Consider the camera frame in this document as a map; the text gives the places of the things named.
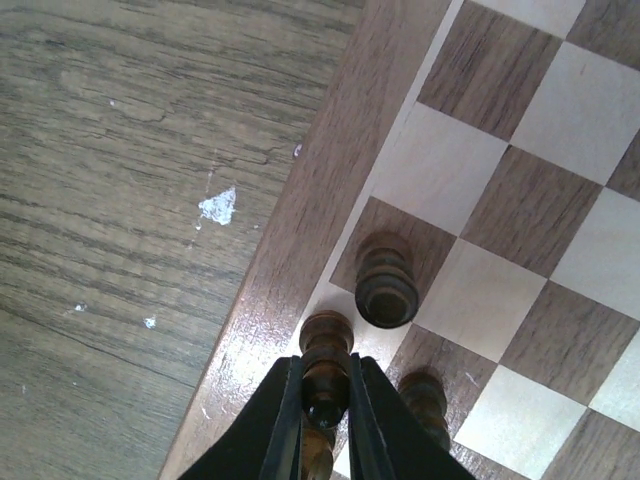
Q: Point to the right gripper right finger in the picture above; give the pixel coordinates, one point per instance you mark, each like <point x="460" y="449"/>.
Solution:
<point x="385" y="440"/>

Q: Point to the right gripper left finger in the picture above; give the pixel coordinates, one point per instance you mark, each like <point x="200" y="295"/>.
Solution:
<point x="265" y="439"/>

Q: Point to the dark chess piece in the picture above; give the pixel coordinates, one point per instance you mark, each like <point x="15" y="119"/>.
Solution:
<point x="326" y="340"/>
<point x="423" y="393"/>

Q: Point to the dark chess piece on board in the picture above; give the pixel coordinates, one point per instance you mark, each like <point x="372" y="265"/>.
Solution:
<point x="423" y="393"/>

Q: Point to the dark chess pawn on board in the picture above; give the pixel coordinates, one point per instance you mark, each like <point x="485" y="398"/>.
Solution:
<point x="386" y="295"/>

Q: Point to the wooden chess board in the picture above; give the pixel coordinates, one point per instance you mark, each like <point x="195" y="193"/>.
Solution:
<point x="500" y="139"/>

